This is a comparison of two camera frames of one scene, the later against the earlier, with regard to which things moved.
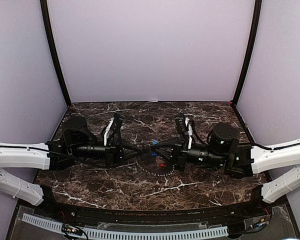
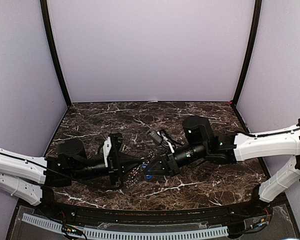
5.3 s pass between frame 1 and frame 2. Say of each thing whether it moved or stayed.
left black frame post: stayed
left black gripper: moved
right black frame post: stayed
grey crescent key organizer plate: moved
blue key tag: moved
